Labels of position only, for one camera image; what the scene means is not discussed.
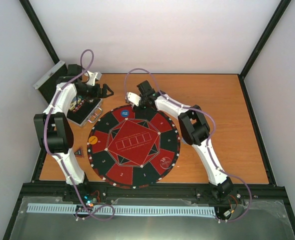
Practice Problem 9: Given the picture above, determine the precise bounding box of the blue small blind button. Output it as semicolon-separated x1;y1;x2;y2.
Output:
120;109;130;118

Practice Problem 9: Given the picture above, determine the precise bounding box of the yellow big blind button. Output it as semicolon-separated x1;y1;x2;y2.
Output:
88;135;99;145

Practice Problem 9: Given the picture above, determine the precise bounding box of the clear dealer button disc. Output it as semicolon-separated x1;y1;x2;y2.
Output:
159;156;173;170

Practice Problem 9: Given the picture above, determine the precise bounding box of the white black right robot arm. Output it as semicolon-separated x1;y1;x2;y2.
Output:
125;80;233;202

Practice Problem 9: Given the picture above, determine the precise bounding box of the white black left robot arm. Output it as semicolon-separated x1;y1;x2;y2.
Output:
33;61;114;202

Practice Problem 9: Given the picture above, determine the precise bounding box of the poker chip row in case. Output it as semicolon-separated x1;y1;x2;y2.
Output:
76;96;94;104

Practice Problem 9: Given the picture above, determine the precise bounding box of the card box in case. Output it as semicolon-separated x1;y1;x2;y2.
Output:
69;97;80;111

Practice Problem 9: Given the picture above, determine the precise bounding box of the aluminium poker chip case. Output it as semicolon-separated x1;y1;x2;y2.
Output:
33;61;104;127

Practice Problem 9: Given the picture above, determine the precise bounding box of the round red black poker mat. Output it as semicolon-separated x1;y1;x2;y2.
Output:
87;105;181;189

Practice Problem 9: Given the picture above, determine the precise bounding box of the red black triangular token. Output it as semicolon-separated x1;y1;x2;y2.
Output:
74;146;84;158

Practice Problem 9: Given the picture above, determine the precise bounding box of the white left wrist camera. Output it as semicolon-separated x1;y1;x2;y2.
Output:
86;71;102;86

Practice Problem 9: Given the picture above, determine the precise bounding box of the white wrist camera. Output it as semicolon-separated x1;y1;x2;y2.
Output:
125;92;141;107
86;71;102;86

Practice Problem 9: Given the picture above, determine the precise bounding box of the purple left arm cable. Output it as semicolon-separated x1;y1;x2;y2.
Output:
42;48;116;221

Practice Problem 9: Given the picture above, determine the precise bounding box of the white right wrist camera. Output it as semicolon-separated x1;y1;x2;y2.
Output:
125;92;141;107

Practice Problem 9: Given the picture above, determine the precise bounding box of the light blue slotted cable duct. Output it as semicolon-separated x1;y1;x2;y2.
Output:
26;203;216;218

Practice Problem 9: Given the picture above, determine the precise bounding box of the black frame rail front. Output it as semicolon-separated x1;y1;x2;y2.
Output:
19;181;289;205

